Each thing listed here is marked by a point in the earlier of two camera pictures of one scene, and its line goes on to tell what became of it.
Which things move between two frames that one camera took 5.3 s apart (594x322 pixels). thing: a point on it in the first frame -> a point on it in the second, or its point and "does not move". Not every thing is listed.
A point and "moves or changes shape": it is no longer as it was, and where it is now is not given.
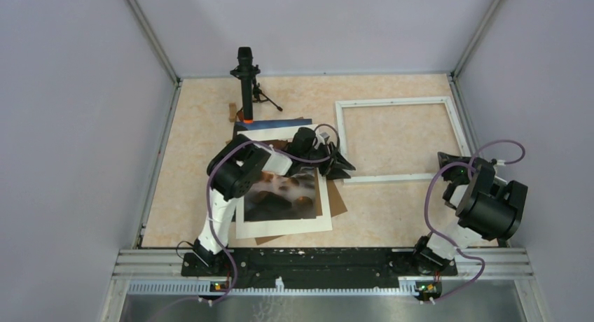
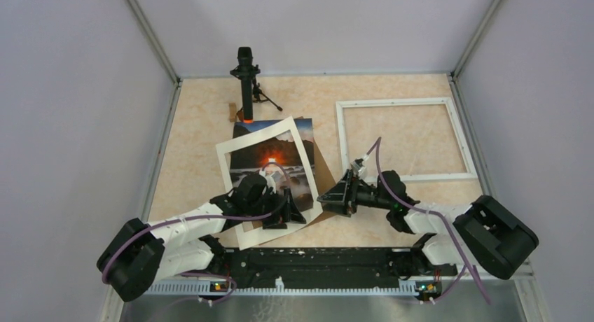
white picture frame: (458, 134) does not move
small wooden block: (232, 112) does not move
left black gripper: (331, 168) -> (288, 213)
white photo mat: (277, 227) moves or changes shape
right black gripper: (445, 159) -> (342, 198)
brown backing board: (337, 206) -> (257, 223)
